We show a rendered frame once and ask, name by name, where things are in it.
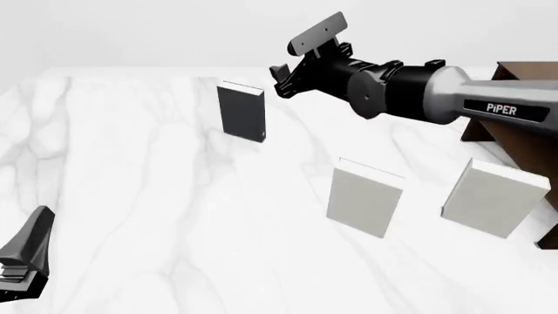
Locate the thick pale grey book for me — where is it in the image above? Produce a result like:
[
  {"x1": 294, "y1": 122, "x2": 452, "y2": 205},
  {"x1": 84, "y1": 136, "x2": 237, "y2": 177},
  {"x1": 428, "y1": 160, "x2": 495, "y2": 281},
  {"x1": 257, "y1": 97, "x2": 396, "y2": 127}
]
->
[{"x1": 439, "y1": 157, "x2": 552, "y2": 241}]

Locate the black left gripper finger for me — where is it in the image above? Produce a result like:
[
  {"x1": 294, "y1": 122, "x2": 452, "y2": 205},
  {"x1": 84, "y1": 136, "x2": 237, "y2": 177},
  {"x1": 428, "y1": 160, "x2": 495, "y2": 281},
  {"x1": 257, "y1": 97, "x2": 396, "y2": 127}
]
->
[{"x1": 0, "y1": 204, "x2": 57, "y2": 280}]

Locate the red-brown wooden shelf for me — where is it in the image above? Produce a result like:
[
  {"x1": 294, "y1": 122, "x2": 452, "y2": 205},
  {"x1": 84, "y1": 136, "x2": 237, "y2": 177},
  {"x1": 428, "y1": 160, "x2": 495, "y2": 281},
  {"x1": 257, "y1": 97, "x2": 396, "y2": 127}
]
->
[{"x1": 460, "y1": 60, "x2": 558, "y2": 251}]

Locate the thin pale grey book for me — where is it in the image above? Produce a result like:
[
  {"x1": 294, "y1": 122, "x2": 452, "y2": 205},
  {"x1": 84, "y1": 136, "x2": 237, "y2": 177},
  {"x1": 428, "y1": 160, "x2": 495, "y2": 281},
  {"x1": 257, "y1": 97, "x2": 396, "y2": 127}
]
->
[{"x1": 325, "y1": 157, "x2": 406, "y2": 240}]

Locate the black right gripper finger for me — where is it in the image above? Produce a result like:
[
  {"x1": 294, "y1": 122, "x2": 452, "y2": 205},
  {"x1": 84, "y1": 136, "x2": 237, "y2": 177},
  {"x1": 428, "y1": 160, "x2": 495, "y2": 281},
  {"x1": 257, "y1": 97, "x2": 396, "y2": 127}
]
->
[{"x1": 269, "y1": 63, "x2": 292, "y2": 84}]

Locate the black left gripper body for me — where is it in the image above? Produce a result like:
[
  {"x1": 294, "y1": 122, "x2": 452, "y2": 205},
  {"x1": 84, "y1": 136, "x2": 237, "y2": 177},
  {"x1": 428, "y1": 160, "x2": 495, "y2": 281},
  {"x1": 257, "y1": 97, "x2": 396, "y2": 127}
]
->
[{"x1": 0, "y1": 256, "x2": 50, "y2": 303}]

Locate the black book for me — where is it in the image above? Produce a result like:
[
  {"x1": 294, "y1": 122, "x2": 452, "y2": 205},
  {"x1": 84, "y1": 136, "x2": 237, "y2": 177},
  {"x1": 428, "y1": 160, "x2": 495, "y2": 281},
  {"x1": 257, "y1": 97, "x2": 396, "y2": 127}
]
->
[{"x1": 216, "y1": 80, "x2": 267, "y2": 144}]

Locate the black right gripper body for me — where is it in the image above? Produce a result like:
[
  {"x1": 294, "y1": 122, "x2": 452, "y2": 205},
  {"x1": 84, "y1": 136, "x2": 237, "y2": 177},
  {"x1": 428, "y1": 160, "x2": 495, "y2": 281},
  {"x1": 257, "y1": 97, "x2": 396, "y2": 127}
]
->
[{"x1": 273, "y1": 41, "x2": 355, "y2": 99}]

